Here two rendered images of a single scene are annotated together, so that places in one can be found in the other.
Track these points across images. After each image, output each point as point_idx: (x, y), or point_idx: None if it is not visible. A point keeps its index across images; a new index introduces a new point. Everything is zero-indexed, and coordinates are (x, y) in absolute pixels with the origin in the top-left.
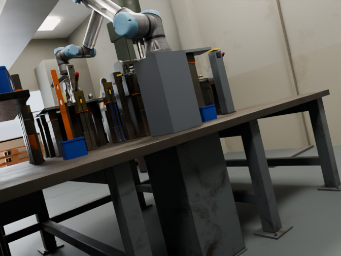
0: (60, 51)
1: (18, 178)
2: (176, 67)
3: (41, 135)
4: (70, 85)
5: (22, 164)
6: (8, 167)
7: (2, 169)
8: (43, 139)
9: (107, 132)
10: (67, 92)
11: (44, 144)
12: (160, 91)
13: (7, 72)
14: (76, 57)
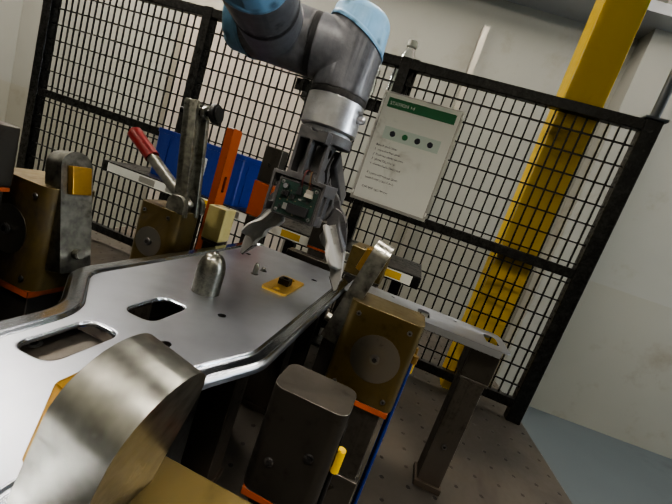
0: (388, 22)
1: (94, 255)
2: None
3: (446, 396)
4: (201, 183)
5: (426, 425)
6: (423, 405)
7: (437, 404)
8: (440, 412)
9: None
10: (321, 233)
11: (433, 426)
12: None
13: (174, 138)
14: (253, 47)
